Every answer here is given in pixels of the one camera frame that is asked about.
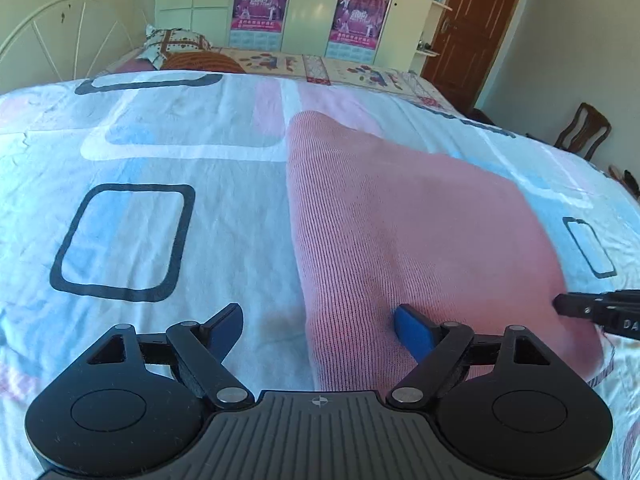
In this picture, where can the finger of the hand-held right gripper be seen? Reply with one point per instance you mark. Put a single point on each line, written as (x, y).
(575, 305)

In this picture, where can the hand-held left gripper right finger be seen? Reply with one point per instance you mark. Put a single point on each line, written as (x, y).
(412, 334)

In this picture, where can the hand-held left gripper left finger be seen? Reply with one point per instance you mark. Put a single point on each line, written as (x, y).
(227, 329)

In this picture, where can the pink knit sweater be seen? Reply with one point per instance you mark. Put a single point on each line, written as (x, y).
(400, 220)

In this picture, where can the dark wooden chair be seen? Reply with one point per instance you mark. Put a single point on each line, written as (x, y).
(582, 130)

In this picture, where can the pastel patterned bedspread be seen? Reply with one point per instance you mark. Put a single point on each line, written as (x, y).
(150, 160)

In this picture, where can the orange striped cushion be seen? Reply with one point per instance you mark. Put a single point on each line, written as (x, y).
(205, 62)

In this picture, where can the floral bed sheet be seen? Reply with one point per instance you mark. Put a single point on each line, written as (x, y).
(325, 67)

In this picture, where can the brown wooden door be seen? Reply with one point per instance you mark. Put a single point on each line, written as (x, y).
(475, 35)

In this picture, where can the patterned pillow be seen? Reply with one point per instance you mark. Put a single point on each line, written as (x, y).
(170, 42)

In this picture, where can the purple calendar poster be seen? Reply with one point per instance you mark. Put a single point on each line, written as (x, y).
(260, 10)
(357, 22)

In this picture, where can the cream wardrobe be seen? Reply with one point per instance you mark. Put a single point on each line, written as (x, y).
(310, 10)

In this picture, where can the cream wooden headboard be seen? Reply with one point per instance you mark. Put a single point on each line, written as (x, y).
(50, 25)

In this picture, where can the cream wall shelf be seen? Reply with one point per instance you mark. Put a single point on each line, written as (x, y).
(442, 5)
(428, 52)

